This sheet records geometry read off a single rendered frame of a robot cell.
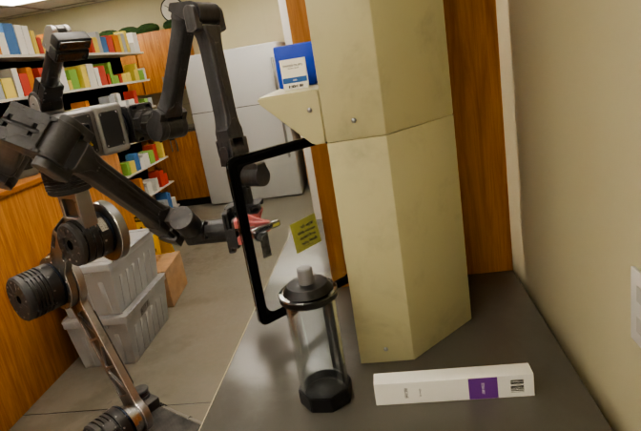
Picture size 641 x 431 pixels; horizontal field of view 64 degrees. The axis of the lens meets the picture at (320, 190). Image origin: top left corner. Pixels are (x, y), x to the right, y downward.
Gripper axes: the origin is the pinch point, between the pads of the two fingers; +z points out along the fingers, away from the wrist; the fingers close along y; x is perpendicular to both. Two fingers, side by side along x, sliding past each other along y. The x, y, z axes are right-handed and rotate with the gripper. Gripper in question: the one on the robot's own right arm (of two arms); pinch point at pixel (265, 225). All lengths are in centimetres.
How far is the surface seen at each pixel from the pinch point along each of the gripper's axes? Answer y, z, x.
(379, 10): 43, 32, -19
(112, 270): -60, -129, 135
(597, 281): -7, 63, -29
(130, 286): -77, -130, 150
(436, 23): 40, 43, -8
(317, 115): 26.4, 18.8, -20.1
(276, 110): 28.4, 11.5, -20.2
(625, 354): -14, 63, -39
